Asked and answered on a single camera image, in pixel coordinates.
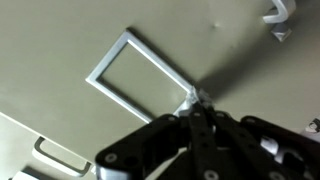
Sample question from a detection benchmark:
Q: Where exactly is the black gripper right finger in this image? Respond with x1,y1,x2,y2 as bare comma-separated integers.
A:
198,89,320,180

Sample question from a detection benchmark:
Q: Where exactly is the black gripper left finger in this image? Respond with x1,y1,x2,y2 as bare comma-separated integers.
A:
94,87,205,180

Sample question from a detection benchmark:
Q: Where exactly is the grey metal drawer front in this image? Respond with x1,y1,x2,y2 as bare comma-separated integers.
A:
0,112,101,180
0,0,320,168

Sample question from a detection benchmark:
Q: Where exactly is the white printed sticker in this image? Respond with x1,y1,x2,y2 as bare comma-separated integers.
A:
303,117,320,135

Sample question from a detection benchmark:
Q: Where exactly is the white hook object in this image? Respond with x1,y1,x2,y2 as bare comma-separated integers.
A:
262,0,297,43

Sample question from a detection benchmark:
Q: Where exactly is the silver drawer handle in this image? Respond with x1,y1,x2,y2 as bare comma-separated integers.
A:
31,136,93,178

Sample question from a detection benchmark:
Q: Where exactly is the silver label holder frame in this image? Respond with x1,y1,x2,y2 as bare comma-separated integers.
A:
85,29,198,124

